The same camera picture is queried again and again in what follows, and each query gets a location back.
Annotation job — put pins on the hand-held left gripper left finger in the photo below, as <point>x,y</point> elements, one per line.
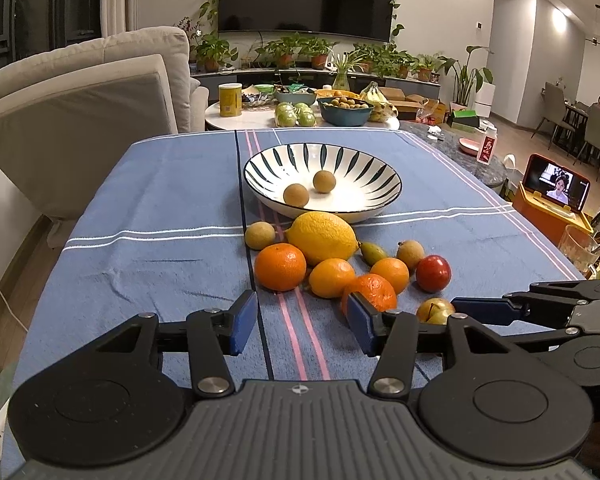
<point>242,325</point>

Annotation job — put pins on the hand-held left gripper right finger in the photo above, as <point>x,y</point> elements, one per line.
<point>361,325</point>

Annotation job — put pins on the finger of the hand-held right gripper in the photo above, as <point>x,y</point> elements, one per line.
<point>480,311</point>

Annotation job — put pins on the small yellow red apple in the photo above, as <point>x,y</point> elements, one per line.
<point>434,311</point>

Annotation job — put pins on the pale smooth orange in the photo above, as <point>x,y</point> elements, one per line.
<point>331,277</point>

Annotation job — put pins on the large mandarin orange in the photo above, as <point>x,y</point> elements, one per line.
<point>280,267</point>

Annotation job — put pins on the yellow lemon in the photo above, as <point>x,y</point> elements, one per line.
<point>322,237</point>

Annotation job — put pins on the white bowl with dark stripes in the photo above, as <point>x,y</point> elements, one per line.
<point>330,200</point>

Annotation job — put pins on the brown round fruit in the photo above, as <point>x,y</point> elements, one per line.
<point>410,254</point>
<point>324,181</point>
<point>259,235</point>
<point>295,195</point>

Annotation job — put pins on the small green oval fruit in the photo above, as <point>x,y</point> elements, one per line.
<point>371,253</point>

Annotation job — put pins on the orange storage box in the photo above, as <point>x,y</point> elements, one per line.
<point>540,220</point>

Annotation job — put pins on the clear drinking glass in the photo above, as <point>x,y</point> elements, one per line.
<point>577,250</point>

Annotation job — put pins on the blue striped tablecloth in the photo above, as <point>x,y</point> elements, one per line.
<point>170,220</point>

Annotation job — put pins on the dark stone table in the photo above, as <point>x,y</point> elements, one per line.
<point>460,165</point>

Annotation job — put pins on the small white object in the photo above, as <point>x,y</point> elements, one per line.
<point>508,161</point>

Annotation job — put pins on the bottle with red label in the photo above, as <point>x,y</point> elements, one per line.
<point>487,147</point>

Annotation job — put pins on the pink dish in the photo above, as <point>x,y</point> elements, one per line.
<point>468,146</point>

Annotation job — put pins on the green box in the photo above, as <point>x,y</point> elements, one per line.
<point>464,119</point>

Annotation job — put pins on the white round coffee table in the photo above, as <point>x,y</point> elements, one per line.
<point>252,119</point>

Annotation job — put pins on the white floor appliance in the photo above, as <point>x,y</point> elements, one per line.
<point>485,100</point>

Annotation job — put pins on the blue bowl of small fruit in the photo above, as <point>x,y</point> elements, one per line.
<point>345,112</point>

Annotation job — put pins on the grey dining chair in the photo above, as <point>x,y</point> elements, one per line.
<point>597,132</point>
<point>552,107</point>

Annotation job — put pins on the cardboard boxes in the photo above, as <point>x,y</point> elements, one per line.
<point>415,102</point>

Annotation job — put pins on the yellow can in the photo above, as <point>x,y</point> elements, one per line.
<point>230,101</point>

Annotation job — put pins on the bunch of bananas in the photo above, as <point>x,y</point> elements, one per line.
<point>377,100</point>

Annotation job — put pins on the teal bowl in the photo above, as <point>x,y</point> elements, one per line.
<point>295,97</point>

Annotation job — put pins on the tall leafy floor plant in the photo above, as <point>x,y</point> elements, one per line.
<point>467,72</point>

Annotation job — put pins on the glass vase with plant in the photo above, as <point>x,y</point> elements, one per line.
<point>341,77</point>

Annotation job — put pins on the dark television cabinet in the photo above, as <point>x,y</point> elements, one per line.
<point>260,76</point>

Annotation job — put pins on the potted green plant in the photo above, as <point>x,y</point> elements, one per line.
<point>375,60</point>
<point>424,67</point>
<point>282,52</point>
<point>212,52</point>
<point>320,52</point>

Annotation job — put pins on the beige armchair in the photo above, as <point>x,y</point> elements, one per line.
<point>80,110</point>

